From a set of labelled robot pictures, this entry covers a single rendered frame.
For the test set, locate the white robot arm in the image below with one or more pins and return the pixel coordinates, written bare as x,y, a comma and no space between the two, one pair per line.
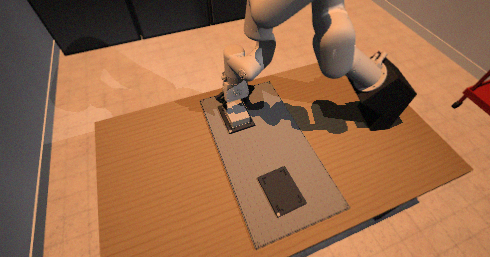
333,43

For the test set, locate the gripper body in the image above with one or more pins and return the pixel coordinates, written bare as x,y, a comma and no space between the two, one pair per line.
233,92

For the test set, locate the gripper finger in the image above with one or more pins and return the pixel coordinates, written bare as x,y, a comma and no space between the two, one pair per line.
251,88
222,100

